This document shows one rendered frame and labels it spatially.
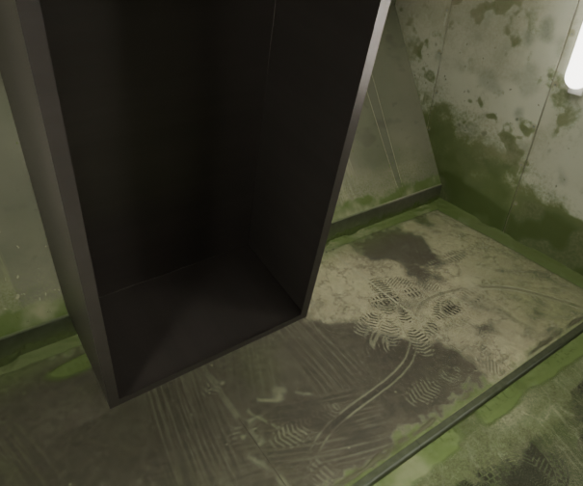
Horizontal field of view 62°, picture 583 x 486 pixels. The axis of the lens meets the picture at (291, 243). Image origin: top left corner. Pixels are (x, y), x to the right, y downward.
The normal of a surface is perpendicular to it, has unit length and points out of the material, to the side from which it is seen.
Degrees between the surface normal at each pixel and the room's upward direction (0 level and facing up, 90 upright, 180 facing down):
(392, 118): 57
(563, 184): 90
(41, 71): 102
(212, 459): 0
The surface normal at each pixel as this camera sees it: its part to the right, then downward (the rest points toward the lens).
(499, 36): -0.82, 0.29
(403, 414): 0.04, -0.83
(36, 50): 0.56, 0.63
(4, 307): 0.50, -0.06
